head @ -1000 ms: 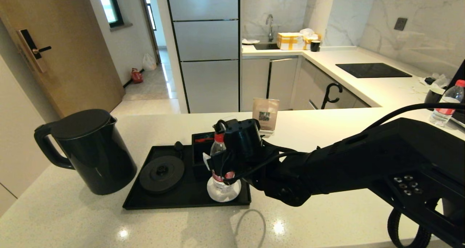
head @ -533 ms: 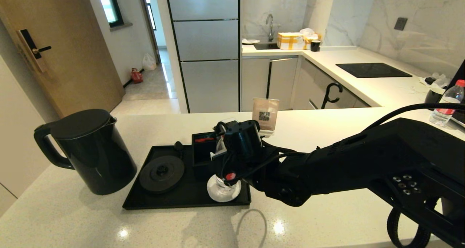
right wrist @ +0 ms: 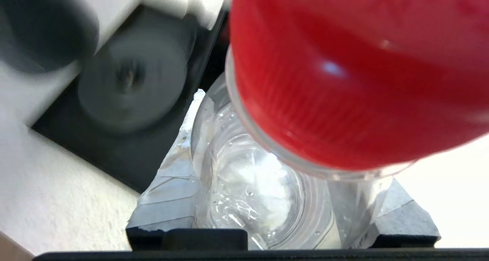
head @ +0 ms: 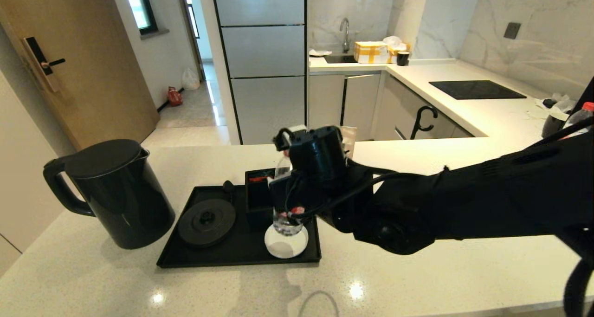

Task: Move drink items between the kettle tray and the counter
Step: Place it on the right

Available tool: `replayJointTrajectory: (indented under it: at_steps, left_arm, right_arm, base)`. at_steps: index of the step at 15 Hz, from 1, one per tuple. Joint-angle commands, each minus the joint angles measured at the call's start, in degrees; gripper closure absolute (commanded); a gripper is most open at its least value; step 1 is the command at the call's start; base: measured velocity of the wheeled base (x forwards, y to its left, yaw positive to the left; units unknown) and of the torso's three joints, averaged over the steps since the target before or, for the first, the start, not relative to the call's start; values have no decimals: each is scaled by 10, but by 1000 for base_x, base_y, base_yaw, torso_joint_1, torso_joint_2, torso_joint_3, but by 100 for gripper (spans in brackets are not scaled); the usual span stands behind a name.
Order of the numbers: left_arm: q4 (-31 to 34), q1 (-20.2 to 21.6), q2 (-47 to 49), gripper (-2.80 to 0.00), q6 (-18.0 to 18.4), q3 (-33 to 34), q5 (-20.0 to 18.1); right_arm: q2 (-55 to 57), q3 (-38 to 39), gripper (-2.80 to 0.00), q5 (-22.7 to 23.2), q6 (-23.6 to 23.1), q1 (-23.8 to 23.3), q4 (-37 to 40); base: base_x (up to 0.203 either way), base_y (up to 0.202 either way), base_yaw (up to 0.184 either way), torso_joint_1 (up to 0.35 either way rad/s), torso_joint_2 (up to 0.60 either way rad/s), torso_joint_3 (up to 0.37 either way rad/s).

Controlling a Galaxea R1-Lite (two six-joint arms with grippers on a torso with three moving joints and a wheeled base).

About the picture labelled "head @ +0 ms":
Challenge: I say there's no grey corner base cabinet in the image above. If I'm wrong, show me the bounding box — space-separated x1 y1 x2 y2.
374 74 475 140

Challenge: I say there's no acrylic QR code sign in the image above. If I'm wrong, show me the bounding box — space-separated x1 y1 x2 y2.
341 126 357 162

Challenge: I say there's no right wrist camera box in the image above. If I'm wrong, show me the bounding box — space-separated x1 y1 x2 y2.
273 125 348 181

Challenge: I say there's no chrome faucet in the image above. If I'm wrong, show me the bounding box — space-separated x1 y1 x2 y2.
339 18 350 54

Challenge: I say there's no black round kettle base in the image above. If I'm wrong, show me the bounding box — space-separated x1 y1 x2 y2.
178 198 237 248

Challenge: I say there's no black organizer box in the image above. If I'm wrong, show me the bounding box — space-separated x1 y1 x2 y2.
245 168 280 230

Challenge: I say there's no grey refrigerator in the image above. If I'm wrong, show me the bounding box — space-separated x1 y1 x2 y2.
211 0 308 146

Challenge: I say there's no white round coaster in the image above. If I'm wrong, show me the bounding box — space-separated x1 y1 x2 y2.
264 224 309 259

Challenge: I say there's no black-framed window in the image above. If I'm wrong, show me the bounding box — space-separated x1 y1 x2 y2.
122 0 158 37

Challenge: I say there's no black rectangular tray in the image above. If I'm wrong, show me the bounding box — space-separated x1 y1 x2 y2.
156 185 322 268

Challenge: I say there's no black mug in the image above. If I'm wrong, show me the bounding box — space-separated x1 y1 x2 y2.
541 113 569 139

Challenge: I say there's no white plastic bag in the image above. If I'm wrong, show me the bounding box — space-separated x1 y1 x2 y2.
181 68 201 91

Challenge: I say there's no large yellow-taped cardboard box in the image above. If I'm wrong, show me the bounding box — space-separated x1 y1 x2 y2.
354 41 389 65

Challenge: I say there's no black induction cooktop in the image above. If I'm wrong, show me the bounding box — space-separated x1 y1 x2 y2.
428 80 527 100

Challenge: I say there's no black hook handle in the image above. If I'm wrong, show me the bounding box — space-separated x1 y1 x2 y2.
410 105 438 140

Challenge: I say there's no black door lock handle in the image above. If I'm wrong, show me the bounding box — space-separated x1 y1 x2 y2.
21 37 66 93

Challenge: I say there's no crumpled clear plastic wrap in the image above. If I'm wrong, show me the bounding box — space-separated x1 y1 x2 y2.
534 94 576 118

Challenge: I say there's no wooden door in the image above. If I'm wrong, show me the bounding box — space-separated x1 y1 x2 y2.
0 0 160 151

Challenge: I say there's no white panel cabinet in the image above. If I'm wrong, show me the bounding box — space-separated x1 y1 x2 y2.
0 71 77 278

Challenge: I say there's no black electric kettle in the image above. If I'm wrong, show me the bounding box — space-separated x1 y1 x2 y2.
43 139 176 250

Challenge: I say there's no red-capped water bottle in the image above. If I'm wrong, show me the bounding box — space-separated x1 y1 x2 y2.
563 102 594 137
273 151 305 237

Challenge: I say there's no white base cabinet door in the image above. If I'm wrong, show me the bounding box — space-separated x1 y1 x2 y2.
309 74 345 134
344 74 382 141

